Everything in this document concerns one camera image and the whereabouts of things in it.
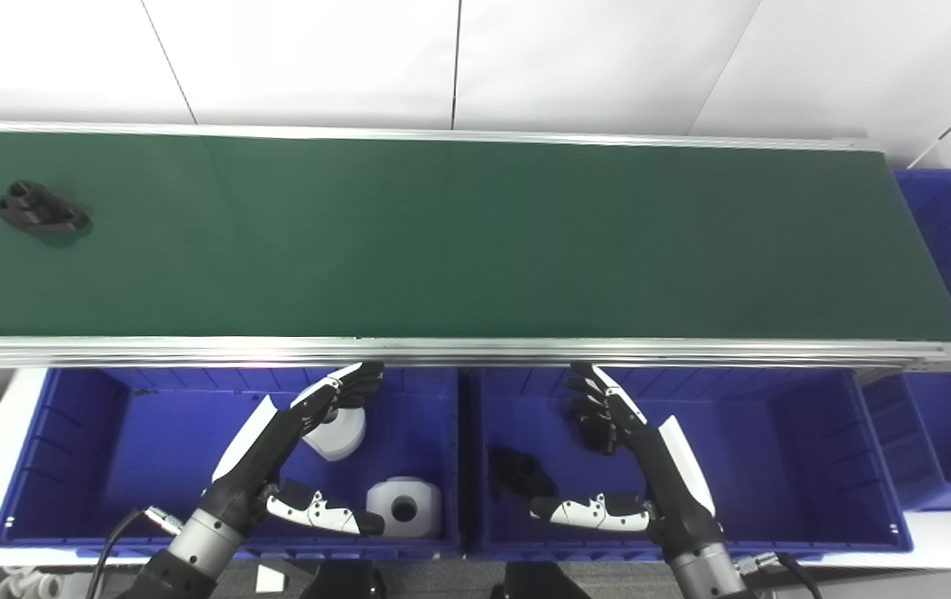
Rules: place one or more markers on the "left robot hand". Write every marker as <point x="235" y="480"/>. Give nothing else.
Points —
<point x="255" y="453"/>

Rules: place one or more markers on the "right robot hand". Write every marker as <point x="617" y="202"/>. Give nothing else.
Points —
<point x="675" y="482"/>

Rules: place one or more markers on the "black flanged part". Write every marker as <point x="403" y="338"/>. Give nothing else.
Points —
<point x="587" y="433"/>
<point x="521" y="474"/>
<point x="42" y="214"/>

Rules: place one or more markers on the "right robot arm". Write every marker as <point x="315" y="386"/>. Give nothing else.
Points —
<point x="704" y="574"/>

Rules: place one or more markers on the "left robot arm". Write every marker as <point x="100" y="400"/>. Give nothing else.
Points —
<point x="192" y="553"/>

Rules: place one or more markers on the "white cylindrical part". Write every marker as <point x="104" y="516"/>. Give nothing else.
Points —
<point x="346" y="437"/>
<point x="421" y="499"/>

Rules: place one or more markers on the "green conveyor belt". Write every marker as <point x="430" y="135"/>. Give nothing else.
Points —
<point x="525" y="353"/>
<point x="475" y="241"/>

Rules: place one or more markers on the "black robot torso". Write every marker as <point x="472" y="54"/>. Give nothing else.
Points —
<point x="350" y="584"/>

